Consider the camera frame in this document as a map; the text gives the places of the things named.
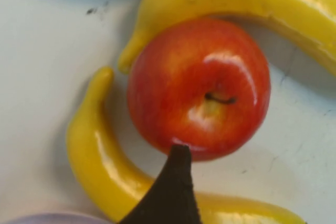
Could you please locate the pink round plate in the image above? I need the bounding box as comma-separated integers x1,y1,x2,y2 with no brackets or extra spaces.
10,212,111,224

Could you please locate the red plastic apple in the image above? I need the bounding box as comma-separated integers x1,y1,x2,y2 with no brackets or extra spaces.
127,17,271,162

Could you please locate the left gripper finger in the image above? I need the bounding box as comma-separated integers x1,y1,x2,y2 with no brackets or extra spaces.
115,144,204,224

